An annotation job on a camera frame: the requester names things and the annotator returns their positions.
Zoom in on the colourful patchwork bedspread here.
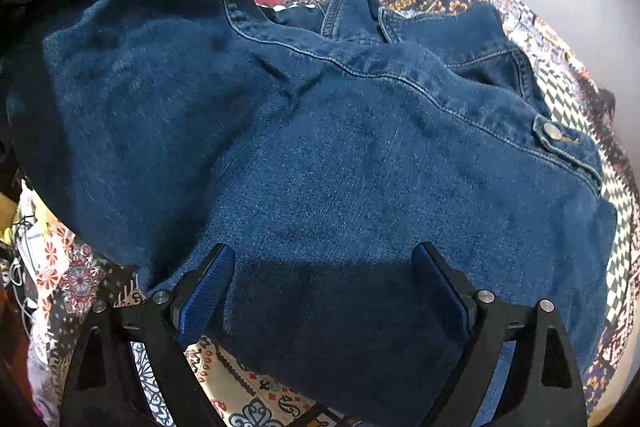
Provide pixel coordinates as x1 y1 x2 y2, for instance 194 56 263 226
21 0 639 425

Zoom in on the blue denim jacket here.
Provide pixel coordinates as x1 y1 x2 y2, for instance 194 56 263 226
1 0 616 426

